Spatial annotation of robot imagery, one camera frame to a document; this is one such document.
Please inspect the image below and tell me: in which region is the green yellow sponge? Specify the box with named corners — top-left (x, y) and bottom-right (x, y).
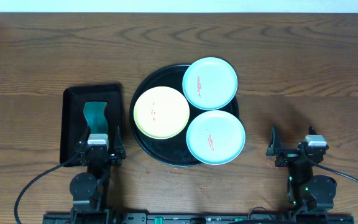
top-left (83, 101), bottom-right (108, 134)

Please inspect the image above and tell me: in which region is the light blue plate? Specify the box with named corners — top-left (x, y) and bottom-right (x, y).
top-left (182, 57), bottom-right (238, 110)
top-left (186, 110), bottom-right (246, 165)

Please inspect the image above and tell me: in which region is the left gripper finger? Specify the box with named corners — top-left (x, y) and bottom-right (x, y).
top-left (78, 126), bottom-right (90, 144)
top-left (114, 126), bottom-right (125, 153)

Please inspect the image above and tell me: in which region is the round black tray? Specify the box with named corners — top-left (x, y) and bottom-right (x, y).
top-left (129, 64), bottom-right (239, 166)

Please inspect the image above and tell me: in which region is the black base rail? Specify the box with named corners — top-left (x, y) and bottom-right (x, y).
top-left (42, 212), bottom-right (355, 224)

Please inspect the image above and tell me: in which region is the rectangular black tray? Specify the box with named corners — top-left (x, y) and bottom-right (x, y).
top-left (60, 83), bottom-right (124, 163)

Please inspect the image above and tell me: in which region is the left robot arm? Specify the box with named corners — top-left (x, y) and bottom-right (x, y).
top-left (70, 126), bottom-right (126, 224)

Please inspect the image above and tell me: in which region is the yellow plate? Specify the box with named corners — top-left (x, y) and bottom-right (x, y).
top-left (133, 86), bottom-right (190, 139)

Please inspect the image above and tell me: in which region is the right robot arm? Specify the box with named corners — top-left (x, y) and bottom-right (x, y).
top-left (266, 126), bottom-right (337, 222)

